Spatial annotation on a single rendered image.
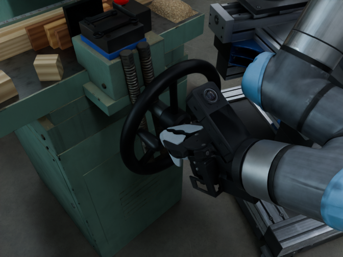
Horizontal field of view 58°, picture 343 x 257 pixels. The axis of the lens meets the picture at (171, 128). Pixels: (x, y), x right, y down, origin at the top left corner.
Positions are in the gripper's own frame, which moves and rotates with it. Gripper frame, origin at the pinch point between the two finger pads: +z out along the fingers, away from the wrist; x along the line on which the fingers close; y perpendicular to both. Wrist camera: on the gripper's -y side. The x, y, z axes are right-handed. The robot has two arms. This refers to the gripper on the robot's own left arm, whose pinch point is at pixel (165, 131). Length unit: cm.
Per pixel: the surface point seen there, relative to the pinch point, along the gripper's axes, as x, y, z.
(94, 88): -2.4, -8.7, 18.7
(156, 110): 6.6, 0.3, 12.4
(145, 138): -2.9, 0.5, 2.6
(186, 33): 28.2, -11.5, 21.6
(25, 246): -33, 53, 89
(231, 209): 46, 73, 48
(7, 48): -12.3, -22.0, 32.0
